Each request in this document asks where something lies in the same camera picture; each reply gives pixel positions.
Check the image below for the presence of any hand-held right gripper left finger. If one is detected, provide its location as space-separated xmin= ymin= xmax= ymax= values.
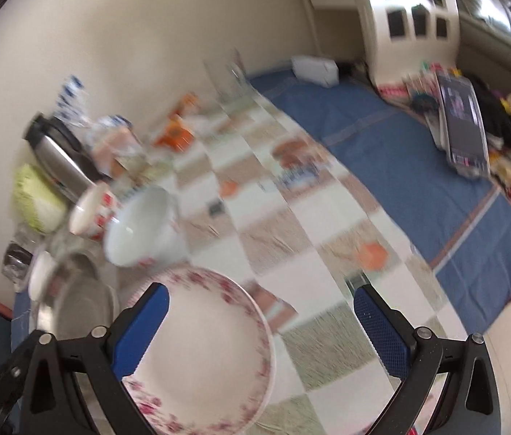
xmin=0 ymin=282 xmax=171 ymax=435

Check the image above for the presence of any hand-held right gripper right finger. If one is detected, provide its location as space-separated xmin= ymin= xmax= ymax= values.
xmin=354 ymin=283 xmax=510 ymax=435

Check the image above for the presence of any stainless steel basin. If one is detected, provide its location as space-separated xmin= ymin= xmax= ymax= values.
xmin=33 ymin=254 xmax=120 ymax=340

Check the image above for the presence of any floral rimmed plate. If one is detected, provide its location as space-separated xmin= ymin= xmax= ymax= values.
xmin=120 ymin=266 xmax=277 ymax=435

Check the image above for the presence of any large white bowl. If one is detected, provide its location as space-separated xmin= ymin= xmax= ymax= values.
xmin=103 ymin=185 xmax=189 ymax=268

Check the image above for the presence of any small white bowl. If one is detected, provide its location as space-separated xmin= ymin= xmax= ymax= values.
xmin=69 ymin=182 xmax=122 ymax=241

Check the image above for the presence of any white oval tray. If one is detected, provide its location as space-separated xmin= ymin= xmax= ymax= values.
xmin=28 ymin=250 xmax=54 ymax=302

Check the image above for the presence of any clear drinking glass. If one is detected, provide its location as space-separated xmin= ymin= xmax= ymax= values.
xmin=13 ymin=227 xmax=41 ymax=250

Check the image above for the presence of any napa cabbage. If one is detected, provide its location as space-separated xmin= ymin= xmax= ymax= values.
xmin=13 ymin=163 xmax=68 ymax=235

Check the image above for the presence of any bagged sliced bread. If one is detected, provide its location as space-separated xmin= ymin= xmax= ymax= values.
xmin=56 ymin=75 xmax=148 ymax=177

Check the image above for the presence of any orange snack packet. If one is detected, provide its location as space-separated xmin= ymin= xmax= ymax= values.
xmin=153 ymin=115 xmax=195 ymax=151
xmin=171 ymin=93 xmax=202 ymax=116

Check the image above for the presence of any dark flat package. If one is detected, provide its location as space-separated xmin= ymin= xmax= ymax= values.
xmin=434 ymin=70 xmax=492 ymax=179

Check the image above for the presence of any black cloth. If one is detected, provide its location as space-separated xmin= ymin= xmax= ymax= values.
xmin=464 ymin=75 xmax=511 ymax=150

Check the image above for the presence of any clear glass pitcher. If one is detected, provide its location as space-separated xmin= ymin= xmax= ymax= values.
xmin=203 ymin=47 xmax=256 ymax=105

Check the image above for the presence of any white power strip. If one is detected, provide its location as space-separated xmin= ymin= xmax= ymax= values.
xmin=291 ymin=54 xmax=340 ymax=89

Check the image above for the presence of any white cabinet with dark panes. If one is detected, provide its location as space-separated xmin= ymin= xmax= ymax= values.
xmin=357 ymin=0 xmax=462 ymax=89

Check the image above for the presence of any steel thermos jug black handle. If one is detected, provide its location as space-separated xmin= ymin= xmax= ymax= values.
xmin=24 ymin=112 xmax=107 ymax=202

